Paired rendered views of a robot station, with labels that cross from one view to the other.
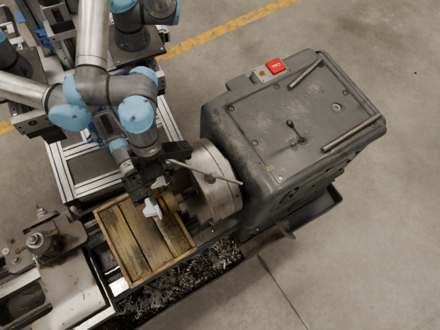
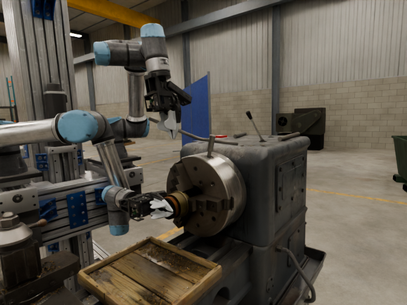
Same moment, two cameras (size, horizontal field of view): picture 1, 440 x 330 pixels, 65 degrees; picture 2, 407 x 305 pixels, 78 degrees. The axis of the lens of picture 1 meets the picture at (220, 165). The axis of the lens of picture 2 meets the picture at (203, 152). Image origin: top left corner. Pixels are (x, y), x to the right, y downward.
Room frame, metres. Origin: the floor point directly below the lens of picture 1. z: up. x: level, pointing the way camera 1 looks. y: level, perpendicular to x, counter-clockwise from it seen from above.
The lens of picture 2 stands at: (-0.48, 0.22, 1.39)
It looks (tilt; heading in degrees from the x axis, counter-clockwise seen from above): 9 degrees down; 349
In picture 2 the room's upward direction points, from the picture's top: 2 degrees counter-clockwise
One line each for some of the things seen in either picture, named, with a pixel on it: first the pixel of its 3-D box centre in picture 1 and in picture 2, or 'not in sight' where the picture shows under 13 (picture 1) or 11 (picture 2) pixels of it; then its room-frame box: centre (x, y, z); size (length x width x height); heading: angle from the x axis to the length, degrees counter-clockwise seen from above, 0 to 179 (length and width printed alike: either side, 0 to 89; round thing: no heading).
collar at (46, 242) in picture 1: (37, 241); (11, 232); (0.14, 0.56, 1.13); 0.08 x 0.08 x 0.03
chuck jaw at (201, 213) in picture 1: (199, 212); (209, 203); (0.35, 0.05, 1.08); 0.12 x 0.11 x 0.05; 40
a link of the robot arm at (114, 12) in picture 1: (128, 7); (112, 128); (1.03, 0.45, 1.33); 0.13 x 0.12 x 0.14; 101
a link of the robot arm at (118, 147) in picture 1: (122, 153); (115, 196); (0.53, 0.38, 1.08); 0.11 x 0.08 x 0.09; 39
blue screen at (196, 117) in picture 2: not in sight; (192, 121); (7.28, -0.93, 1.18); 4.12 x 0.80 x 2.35; 3
